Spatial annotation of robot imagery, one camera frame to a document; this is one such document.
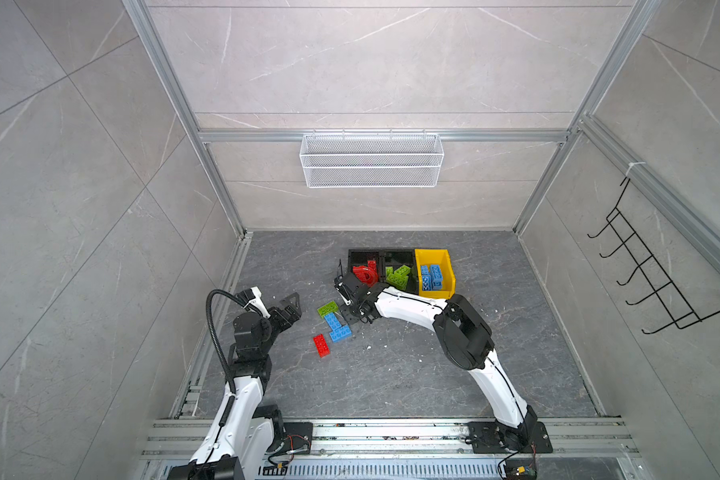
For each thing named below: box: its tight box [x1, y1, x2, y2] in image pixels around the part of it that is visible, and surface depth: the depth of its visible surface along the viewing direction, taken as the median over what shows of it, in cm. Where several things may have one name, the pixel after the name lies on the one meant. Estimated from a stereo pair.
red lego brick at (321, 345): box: [313, 334, 331, 358], surface depth 90 cm
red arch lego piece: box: [352, 265, 379, 288], surface depth 103 cm
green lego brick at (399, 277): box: [385, 265, 411, 290], surface depth 105 cm
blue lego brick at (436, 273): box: [431, 264, 442, 283], surface depth 103 cm
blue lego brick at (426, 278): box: [422, 265, 431, 291], surface depth 103 cm
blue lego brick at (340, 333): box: [329, 325, 352, 343], surface depth 92 cm
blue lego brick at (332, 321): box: [324, 312, 342, 331], surface depth 95 cm
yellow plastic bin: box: [414, 249, 456, 300], surface depth 103 cm
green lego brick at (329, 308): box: [317, 301, 339, 318], surface depth 97 cm
